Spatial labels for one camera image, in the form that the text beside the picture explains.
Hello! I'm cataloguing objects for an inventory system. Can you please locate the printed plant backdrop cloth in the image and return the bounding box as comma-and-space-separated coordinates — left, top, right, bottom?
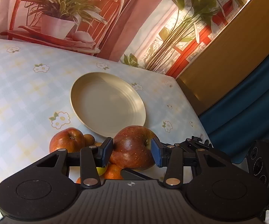
0, 0, 268, 78

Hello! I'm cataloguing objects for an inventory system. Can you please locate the cream round plate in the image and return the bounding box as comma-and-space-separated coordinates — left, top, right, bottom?
70, 72, 147, 139

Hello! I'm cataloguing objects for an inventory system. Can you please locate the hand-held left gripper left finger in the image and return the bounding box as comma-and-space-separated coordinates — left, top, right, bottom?
27, 137, 114, 189

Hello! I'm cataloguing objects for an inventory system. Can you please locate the yellow wooden board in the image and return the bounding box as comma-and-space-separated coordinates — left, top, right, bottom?
175, 0, 269, 116

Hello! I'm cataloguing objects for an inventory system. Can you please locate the red apple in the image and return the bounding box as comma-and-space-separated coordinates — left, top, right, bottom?
109, 125, 159, 171
49, 127, 86, 154

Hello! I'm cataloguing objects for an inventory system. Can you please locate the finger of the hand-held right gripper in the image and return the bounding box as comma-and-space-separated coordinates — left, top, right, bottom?
184, 135, 212, 149

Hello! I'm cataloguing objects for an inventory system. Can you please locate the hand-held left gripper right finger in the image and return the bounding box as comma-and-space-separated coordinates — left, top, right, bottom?
151, 137, 238, 189

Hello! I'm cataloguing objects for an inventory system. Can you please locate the floral checked tablecloth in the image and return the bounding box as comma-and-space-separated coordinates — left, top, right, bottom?
0, 35, 211, 224

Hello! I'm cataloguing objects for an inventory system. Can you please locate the dark blue cloth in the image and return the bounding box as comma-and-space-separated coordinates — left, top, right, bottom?
199, 43, 269, 165

